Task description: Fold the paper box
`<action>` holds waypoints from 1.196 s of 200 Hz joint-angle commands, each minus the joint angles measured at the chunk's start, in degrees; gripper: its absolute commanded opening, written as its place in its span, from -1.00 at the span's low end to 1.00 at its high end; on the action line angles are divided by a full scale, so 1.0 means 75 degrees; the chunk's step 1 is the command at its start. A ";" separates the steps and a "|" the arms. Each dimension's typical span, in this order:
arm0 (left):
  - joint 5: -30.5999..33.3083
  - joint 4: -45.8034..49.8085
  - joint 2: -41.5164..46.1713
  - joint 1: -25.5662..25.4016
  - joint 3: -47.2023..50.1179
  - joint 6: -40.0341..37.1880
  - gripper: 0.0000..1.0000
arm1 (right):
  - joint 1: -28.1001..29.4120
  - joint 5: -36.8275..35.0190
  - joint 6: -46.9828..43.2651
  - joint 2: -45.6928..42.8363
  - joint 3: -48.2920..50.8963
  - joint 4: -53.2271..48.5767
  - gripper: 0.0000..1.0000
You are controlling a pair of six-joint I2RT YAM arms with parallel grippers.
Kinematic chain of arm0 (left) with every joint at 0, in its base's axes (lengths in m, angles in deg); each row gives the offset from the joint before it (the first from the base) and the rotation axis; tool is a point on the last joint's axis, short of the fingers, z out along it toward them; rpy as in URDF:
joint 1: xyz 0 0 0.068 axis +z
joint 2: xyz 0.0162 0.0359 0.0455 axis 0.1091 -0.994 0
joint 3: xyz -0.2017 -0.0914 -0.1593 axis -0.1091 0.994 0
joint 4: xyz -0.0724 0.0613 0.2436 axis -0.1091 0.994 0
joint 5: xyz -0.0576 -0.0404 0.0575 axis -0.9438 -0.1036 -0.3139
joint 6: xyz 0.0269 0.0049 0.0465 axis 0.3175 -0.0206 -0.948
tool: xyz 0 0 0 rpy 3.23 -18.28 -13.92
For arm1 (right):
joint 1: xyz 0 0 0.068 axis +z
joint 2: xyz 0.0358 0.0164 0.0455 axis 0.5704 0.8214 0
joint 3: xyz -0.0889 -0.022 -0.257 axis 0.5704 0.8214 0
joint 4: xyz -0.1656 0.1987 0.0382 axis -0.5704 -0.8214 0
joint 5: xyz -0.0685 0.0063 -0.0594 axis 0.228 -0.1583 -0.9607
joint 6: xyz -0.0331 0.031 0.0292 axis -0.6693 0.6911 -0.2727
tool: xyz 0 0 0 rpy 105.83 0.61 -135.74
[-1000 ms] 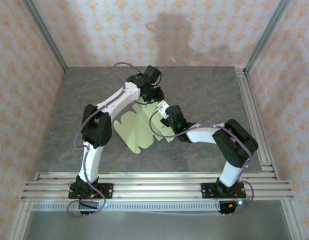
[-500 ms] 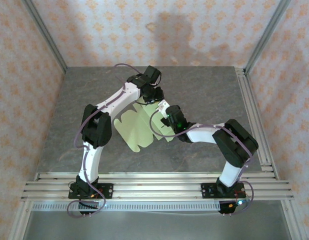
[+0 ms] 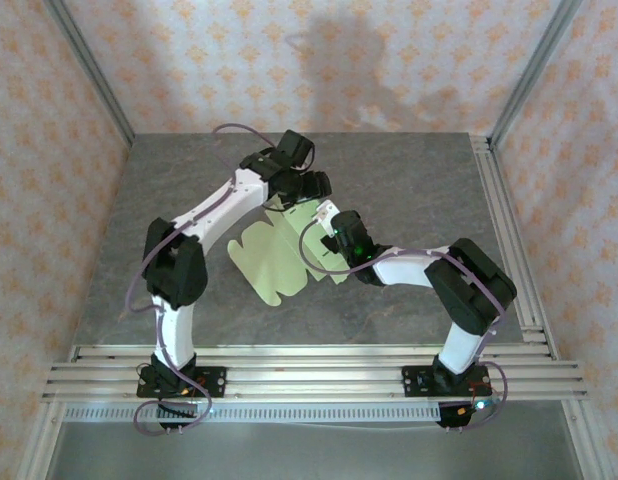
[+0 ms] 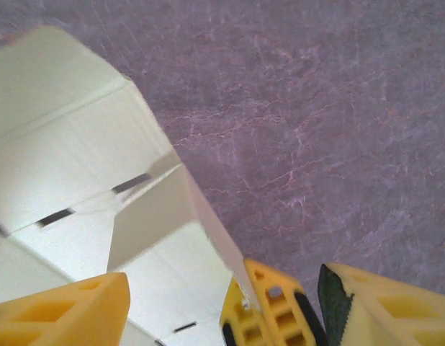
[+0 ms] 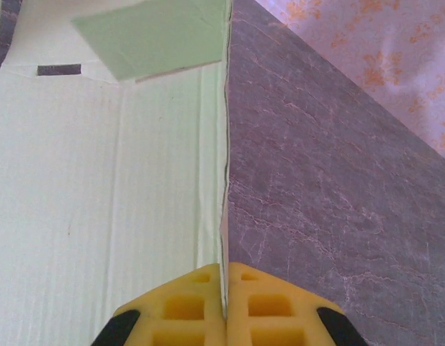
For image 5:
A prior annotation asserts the green paper box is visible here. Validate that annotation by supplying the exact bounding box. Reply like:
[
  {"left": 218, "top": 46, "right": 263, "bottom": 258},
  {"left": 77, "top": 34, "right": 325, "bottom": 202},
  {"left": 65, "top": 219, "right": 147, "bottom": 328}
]
[{"left": 0, "top": 0, "right": 233, "bottom": 322}]

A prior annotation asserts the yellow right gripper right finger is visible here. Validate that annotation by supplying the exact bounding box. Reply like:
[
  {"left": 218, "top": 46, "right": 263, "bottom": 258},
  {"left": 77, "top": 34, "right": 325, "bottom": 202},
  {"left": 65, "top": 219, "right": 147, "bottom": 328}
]
[{"left": 225, "top": 262, "right": 369, "bottom": 346}]

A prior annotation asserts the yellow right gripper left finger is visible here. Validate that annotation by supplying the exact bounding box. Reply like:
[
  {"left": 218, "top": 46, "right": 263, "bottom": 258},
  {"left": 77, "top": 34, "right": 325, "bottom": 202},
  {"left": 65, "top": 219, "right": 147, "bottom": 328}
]
[{"left": 92, "top": 262, "right": 228, "bottom": 346}]

